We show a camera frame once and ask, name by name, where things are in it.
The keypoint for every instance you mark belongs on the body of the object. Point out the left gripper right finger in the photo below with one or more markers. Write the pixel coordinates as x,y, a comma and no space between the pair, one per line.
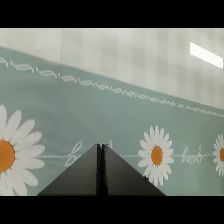
123,176

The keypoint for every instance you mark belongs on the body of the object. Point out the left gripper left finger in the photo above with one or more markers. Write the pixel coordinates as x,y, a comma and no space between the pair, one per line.
81,176

